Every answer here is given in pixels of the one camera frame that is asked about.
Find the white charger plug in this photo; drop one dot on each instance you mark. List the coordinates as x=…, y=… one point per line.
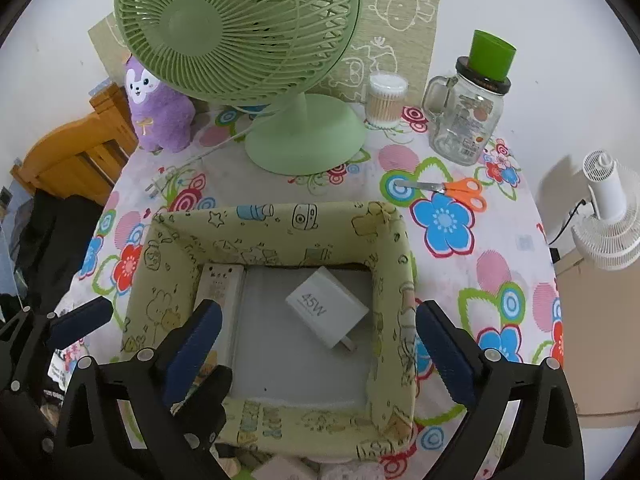
x=325, y=310

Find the green plastic cup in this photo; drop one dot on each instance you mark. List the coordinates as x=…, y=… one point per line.
x=492, y=55

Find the clear cotton swab container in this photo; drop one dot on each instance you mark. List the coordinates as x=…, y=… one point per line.
x=386, y=105

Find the white floor fan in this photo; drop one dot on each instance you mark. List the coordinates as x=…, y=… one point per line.
x=607, y=195

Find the cartoon print fabric storage box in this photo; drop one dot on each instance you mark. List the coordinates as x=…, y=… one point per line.
x=260, y=242

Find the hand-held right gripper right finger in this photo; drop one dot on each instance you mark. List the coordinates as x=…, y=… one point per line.
x=445, y=355

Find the white remote control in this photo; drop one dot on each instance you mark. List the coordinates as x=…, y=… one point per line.
x=220, y=280

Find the purple plush toy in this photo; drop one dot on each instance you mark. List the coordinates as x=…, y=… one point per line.
x=160, y=120

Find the brown cardboard box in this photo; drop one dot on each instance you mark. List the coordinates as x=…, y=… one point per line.
x=595, y=335

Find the wooden chair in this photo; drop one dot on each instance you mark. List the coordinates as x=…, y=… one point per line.
x=75, y=150

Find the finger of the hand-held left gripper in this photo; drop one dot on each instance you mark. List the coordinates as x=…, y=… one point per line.
x=80, y=321

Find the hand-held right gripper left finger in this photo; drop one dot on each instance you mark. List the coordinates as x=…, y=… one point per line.
x=192, y=350

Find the glass jar mug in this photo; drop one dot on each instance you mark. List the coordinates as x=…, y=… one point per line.
x=460, y=120

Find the black clothing pile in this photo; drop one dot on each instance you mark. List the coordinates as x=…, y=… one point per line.
x=50, y=240

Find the green desk fan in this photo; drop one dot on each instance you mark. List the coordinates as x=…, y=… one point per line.
x=195, y=20

